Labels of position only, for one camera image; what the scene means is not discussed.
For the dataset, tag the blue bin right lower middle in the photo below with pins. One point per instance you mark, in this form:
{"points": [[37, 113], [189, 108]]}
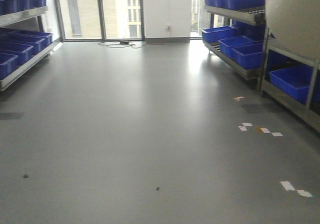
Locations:
{"points": [[226, 45]]}

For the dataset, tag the left steel shelf rack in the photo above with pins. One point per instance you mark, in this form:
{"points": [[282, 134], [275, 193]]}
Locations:
{"points": [[21, 49]]}

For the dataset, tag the blue bin near right shelf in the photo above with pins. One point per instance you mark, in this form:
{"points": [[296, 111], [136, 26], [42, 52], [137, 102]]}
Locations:
{"points": [[294, 81]]}

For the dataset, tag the right steel shelf rack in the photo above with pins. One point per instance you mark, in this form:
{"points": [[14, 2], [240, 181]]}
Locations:
{"points": [[276, 56]]}

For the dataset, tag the blue bin right lower back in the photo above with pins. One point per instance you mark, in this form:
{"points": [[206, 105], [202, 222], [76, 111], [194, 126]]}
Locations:
{"points": [[213, 35]]}

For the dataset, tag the blue bin right lower front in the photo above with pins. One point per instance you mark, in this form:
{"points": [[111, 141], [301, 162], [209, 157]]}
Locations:
{"points": [[249, 56]]}

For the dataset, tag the steel shelf rack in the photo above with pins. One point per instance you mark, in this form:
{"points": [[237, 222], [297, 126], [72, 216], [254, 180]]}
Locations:
{"points": [[21, 49], [276, 56]]}

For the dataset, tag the white plastic bin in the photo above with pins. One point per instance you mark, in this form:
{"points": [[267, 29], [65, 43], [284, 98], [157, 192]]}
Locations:
{"points": [[296, 25]]}

